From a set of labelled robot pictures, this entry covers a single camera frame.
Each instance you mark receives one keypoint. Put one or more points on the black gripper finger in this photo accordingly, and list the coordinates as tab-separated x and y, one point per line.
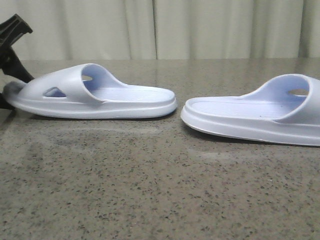
4	104
12	30

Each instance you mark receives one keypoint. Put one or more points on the light blue slipper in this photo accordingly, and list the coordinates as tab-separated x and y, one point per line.
285	110
88	91

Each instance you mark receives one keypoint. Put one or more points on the beige curtain panel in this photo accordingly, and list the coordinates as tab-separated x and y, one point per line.
84	29
226	29

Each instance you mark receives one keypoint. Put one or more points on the beige curtain left panel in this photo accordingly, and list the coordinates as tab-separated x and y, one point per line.
84	29

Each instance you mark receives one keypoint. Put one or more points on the beige curtain right panel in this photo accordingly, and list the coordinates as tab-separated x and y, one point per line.
226	29

